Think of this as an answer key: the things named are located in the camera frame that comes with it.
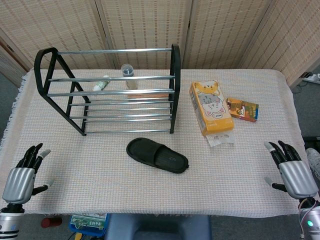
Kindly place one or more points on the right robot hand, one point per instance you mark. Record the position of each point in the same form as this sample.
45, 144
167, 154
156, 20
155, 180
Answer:
295, 175

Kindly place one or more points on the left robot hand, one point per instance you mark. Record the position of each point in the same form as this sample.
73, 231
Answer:
20, 180

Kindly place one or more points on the black slipper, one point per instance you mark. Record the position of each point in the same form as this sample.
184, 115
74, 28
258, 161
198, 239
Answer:
157, 155

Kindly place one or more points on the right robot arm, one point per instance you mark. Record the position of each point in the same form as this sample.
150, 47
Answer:
310, 220

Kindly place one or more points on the black metal shoe rack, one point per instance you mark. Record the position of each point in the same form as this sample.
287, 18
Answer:
110, 97

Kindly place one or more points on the grey sneaker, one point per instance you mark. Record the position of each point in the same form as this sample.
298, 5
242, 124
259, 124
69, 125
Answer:
313, 160

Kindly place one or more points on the red cylinder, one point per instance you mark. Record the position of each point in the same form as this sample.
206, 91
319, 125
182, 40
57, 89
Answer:
51, 222

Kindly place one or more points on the blue box with green label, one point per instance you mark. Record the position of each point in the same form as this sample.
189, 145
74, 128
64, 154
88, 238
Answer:
87, 224

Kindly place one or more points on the small colourful snack box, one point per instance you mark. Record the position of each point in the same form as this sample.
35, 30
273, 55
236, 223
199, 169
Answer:
243, 109

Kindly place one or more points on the white power strip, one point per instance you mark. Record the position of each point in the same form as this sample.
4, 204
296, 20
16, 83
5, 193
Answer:
312, 77

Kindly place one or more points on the orange cat tissue pack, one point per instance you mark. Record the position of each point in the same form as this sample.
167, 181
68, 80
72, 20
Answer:
212, 106

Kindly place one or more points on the green white tube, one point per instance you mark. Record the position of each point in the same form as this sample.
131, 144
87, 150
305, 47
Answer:
102, 84

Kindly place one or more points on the checked pink tablecloth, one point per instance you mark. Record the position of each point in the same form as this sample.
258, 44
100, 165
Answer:
160, 160

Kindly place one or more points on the blue grey chair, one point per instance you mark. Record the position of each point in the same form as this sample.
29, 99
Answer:
157, 227

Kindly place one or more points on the clear plastic bottle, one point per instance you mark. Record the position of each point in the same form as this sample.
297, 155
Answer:
129, 78

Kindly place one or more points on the beige folding screen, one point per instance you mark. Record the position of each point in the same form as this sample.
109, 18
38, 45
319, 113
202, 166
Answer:
160, 32

